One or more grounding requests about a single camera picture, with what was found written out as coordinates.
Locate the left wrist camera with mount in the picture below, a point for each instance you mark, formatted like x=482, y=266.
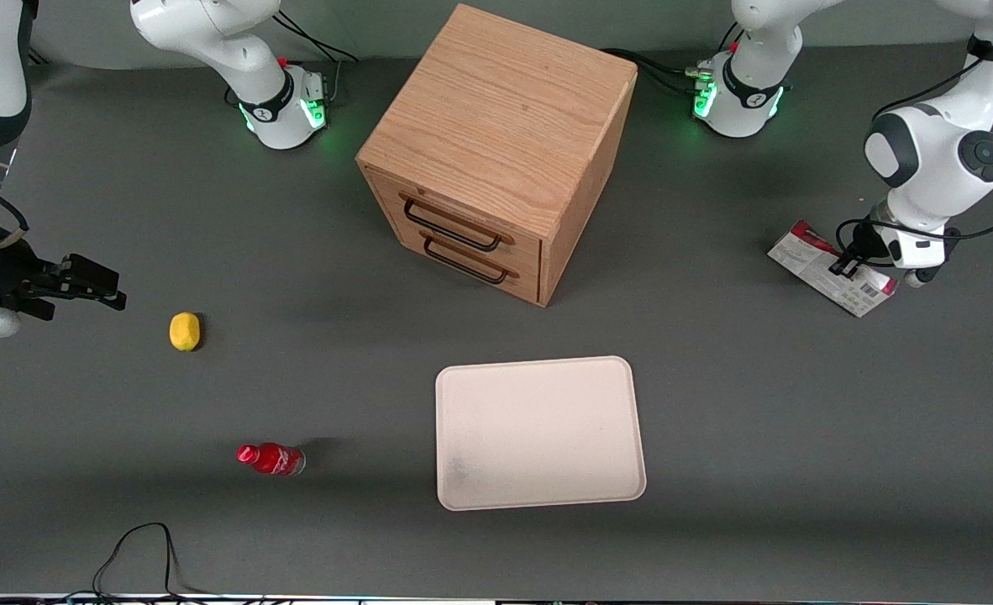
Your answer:
x=923, y=277

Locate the white rectangular tray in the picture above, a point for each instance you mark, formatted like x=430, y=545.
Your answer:
x=538, y=433

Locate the red cookie box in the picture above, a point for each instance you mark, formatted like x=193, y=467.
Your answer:
x=870, y=294

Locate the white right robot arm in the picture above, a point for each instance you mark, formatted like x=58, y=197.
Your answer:
x=211, y=34

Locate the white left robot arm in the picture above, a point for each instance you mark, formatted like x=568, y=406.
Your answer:
x=933, y=126

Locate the wooden drawer front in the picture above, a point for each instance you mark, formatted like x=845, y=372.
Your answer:
x=387, y=189
x=400, y=234

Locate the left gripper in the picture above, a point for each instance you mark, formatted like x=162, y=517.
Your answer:
x=872, y=242

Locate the red cola bottle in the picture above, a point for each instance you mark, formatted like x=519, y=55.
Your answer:
x=271, y=460

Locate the yellow lemon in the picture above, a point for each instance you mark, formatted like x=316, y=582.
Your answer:
x=184, y=331

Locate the wooden two-drawer cabinet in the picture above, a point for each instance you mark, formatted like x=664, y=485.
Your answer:
x=505, y=109

